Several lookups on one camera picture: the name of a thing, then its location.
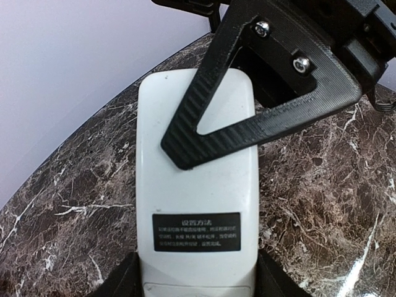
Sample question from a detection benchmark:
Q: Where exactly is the white remote control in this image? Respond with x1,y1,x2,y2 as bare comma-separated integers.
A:
136,69,259,296

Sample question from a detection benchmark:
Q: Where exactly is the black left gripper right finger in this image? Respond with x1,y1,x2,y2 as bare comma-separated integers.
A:
254,250,305,297

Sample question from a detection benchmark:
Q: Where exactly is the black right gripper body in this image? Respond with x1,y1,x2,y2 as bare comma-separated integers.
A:
152,1,395,108

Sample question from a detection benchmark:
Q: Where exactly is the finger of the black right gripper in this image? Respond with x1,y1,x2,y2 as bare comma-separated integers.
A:
160,1,361,170

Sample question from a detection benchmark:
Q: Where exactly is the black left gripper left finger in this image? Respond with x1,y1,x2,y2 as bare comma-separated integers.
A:
106,252,142,296

